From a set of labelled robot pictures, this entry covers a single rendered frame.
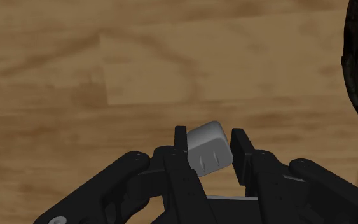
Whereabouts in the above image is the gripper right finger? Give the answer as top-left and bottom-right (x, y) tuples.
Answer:
(230, 127), (358, 224)

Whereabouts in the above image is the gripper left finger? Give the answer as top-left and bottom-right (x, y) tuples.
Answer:
(33, 125), (219, 224)

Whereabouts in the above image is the white plug adapter cube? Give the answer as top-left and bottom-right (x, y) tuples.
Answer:
(186, 120), (234, 178)

